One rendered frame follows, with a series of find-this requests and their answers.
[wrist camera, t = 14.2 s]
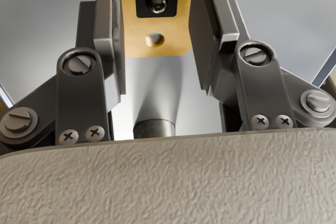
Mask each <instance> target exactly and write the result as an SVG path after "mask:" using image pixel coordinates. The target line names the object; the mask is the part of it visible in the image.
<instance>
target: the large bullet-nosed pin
mask: <svg viewBox="0 0 336 224"><path fill-rule="evenodd" d="M172 136H176V130H175V125H174V124H173V123H172V122H171V121H168V120H165V119H148V120H145V121H142V122H140V123H138V124H136V125H135V126H134V128H133V139H145V138H159V137H172Z"/></svg>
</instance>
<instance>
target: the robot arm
mask: <svg viewBox="0 0 336 224"><path fill-rule="evenodd" d="M188 30H189V35H190V40H191V45H192V50H193V55H194V59H195V64H196V69H197V74H198V79H199V84H200V88H201V90H205V92H206V96H207V98H215V99H217V100H218V101H219V112H220V120H221V128H222V132H221V133H207V134H193V135H179V136H166V137H152V138H139V139H126V140H115V134H114V125H113V116H112V109H113V108H114V107H115V106H116V105H118V104H119V103H121V95H126V66H125V31H124V19H123V9H122V0H95V1H81V2H80V4H79V12H78V22H77V32H76V42H75V48H71V49H69V50H67V51H65V52H64V53H63V54H62V55H61V56H60V57H59V58H58V60H57V64H56V75H54V76H53V77H51V78H50V79H49V80H47V81H46V82H45V83H43V84H42V85H40V86H39V87H38V88H36V89H35V90H33V91H32V92H31V93H29V94H28V95H27V96H25V97H24V98H22V99H21V100H20V101H18V102H17V103H15V104H14V105H13V106H11V107H10V108H9V109H7V110H6V111H5V112H4V113H3V114H2V115H0V224H336V101H335V99H334V98H333V97H332V96H331V95H330V94H328V93H327V92H326V91H324V90H322V89H320V88H319V87H317V86H315V85H313V84H311V83H310V82H308V81H306V80H304V79H302V78H300V77H299V76H297V75H295V74H293V73H291V72H290V71H288V70H286V69H284V68H282V67H281V66H280V64H279V61H278V58H277V54H276V52H275V50H274V49H273V48H272V47H271V46H270V45H268V44H267V43H265V42H263V41H260V40H256V39H251V38H250V36H249V33H248V30H247V28H246V25H245V22H244V19H243V17H242V14H241V11H240V9H239V6H238V3H237V0H191V2H190V10H189V18H188Z"/></svg>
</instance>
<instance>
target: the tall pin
mask: <svg viewBox="0 0 336 224"><path fill-rule="evenodd" d="M147 3H148V6H149V8H150V9H151V10H152V11H153V12H154V13H157V14H158V13H161V12H163V11H164V10H165V8H166V5H167V0H147Z"/></svg>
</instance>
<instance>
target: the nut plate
mask: <svg viewBox="0 0 336 224"><path fill-rule="evenodd" d="M121 4H122V14H123V24H124V48H125V58H141V57H163V56H180V55H184V54H186V53H187V52H189V50H190V49H191V45H192V43H191V38H190V33H189V14H190V6H191V0H167V3H166V7H165V9H164V11H163V12H161V13H155V12H153V11H152V10H151V9H150V7H149V5H148V1H147V0H121ZM151 33H160V34H162V35H163V36H164V38H163V40H162V41H160V42H158V43H150V42H147V41H146V40H145V38H146V36H147V35H148V34H151Z"/></svg>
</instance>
